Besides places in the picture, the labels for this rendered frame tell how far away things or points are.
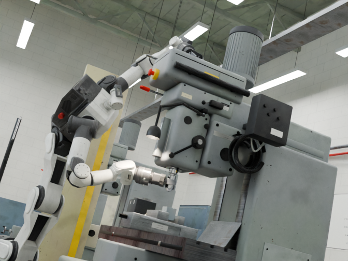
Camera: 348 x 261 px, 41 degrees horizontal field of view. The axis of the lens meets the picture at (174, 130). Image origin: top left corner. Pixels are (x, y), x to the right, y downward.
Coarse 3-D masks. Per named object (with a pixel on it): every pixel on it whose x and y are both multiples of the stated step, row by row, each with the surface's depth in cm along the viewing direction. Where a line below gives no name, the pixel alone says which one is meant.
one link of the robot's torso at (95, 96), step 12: (84, 84) 256; (96, 84) 263; (72, 96) 249; (84, 96) 249; (96, 96) 257; (108, 96) 265; (60, 108) 255; (72, 108) 253; (84, 108) 248; (96, 108) 251; (108, 108) 257; (60, 120) 259; (108, 120) 253
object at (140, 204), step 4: (132, 200) 278; (136, 200) 267; (140, 200) 267; (144, 200) 267; (148, 200) 270; (152, 200) 273; (128, 204) 285; (132, 204) 275; (136, 204) 266; (140, 204) 266; (144, 204) 267; (148, 204) 268; (152, 204) 268; (128, 208) 281; (132, 208) 271; (136, 208) 265; (140, 208) 266; (144, 208) 267; (148, 208) 267; (152, 208) 268; (136, 212) 265; (140, 212) 265; (144, 212) 266; (128, 228) 264
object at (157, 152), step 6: (162, 120) 241; (168, 120) 241; (162, 126) 239; (168, 126) 240; (162, 132) 239; (162, 138) 238; (156, 144) 238; (162, 144) 238; (156, 150) 236; (162, 150) 237; (156, 156) 237
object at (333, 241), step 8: (336, 200) 721; (344, 200) 705; (336, 208) 715; (344, 208) 700; (336, 216) 710; (344, 216) 694; (336, 224) 705; (344, 224) 689; (328, 232) 714; (336, 232) 699; (344, 232) 685; (328, 240) 708; (336, 240) 694; (344, 240) 680; (336, 248) 689; (344, 248) 675
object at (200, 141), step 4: (196, 136) 234; (200, 136) 235; (192, 140) 234; (196, 140) 234; (200, 140) 234; (204, 140) 235; (192, 144) 232; (196, 144) 233; (200, 144) 234; (204, 144) 235; (184, 148) 230; (188, 148) 231; (196, 148) 234; (200, 148) 234; (172, 152) 227; (176, 152) 228; (172, 156) 226
